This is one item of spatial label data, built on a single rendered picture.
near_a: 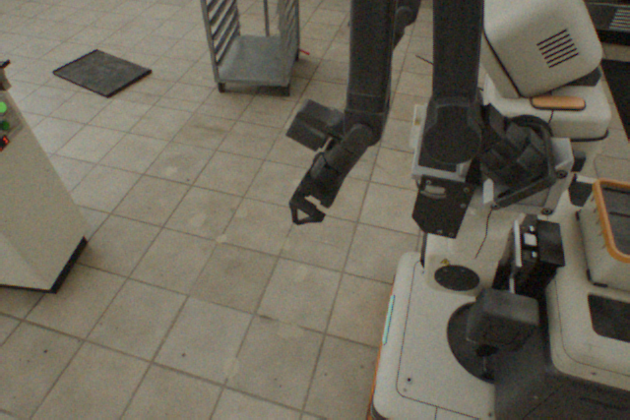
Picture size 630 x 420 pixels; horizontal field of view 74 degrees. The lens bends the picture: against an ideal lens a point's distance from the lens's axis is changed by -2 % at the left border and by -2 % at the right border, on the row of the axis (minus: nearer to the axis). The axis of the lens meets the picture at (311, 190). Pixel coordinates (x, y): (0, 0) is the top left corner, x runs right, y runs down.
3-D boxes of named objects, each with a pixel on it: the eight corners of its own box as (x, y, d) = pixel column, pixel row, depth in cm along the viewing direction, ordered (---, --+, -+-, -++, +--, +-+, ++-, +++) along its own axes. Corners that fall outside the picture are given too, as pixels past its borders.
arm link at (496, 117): (512, 147, 56) (511, 123, 59) (461, 97, 53) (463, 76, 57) (456, 177, 62) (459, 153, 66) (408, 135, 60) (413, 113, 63)
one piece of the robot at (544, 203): (550, 194, 66) (570, 137, 58) (553, 217, 63) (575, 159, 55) (482, 187, 69) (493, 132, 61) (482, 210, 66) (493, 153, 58)
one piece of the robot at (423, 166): (477, 161, 106) (505, 88, 90) (474, 247, 87) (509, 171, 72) (413, 150, 109) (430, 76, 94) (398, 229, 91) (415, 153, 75)
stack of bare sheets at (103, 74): (53, 75, 305) (51, 71, 302) (98, 51, 328) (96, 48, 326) (107, 98, 283) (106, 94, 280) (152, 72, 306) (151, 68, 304)
